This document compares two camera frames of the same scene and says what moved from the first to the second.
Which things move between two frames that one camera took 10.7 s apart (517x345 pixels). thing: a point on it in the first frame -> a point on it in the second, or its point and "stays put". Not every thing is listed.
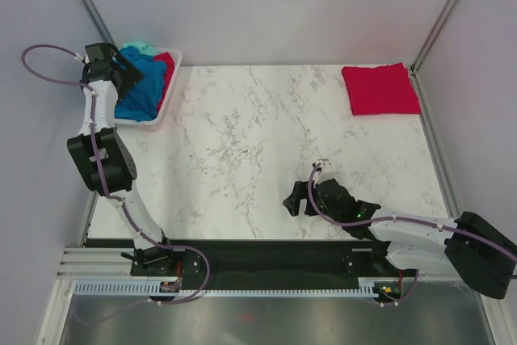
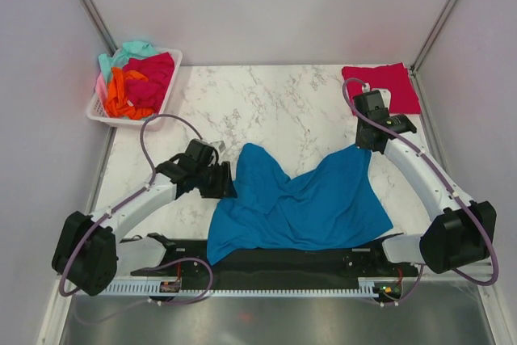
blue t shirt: (141, 102) -> (330, 204)
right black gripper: (292, 201) -> (359, 142)
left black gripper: (132, 76) -> (224, 187)
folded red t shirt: (383, 90) stays put
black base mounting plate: (266, 259) stays put
